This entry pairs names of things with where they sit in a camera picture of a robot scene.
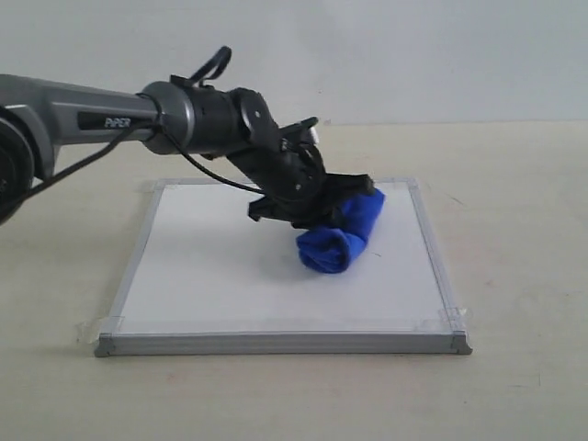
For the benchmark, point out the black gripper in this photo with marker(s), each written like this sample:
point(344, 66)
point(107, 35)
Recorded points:
point(291, 179)

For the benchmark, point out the blue cloth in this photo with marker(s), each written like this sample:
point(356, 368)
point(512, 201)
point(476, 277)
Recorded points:
point(331, 250)

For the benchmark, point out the clear tape back right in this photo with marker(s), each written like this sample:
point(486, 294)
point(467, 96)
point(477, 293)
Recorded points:
point(387, 185)

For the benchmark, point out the clear tape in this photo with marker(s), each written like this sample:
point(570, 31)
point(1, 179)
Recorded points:
point(90, 331)
point(150, 186)
point(387, 185)
point(452, 320)

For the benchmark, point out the clear tape back left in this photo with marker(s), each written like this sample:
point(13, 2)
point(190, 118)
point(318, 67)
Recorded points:
point(150, 186)

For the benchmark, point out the clear tape front right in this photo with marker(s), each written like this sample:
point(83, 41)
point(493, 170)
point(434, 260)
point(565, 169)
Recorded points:
point(452, 320)

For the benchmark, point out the clear tape front left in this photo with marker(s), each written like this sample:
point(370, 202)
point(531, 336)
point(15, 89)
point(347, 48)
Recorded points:
point(90, 331)

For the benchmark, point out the white whiteboard with aluminium frame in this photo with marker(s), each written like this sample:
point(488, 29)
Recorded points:
point(205, 280)

